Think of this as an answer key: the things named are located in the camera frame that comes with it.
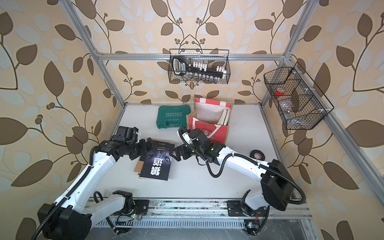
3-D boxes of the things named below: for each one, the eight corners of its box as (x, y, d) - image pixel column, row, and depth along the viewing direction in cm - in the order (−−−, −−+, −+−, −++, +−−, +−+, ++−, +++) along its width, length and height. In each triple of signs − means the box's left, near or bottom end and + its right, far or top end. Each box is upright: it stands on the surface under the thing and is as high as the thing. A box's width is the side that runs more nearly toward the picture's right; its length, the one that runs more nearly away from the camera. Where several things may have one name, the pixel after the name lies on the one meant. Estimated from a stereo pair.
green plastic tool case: (156, 128, 107) (154, 124, 103) (160, 109, 119) (159, 105, 116) (189, 128, 107) (189, 124, 103) (190, 109, 119) (190, 105, 116)
